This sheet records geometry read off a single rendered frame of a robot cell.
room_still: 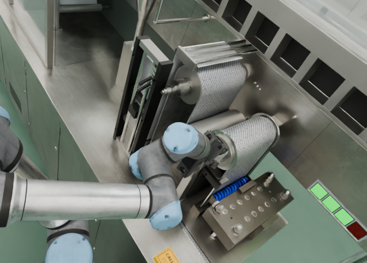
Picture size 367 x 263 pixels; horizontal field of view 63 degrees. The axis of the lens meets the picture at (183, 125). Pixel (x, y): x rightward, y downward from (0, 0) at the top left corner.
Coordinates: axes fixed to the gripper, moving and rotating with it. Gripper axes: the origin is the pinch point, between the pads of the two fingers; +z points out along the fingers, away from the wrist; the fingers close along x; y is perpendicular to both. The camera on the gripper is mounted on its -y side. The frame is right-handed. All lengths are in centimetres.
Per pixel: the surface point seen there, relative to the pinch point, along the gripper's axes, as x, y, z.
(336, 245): -69, 4, 198
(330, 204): -35, 19, 31
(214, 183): -4.6, -6.3, 7.4
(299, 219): -36, -4, 188
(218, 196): -7.1, -10.4, 18.3
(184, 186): 3.7, -18.1, 14.5
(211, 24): 52, 36, 18
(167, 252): -12.5, -35.6, 6.0
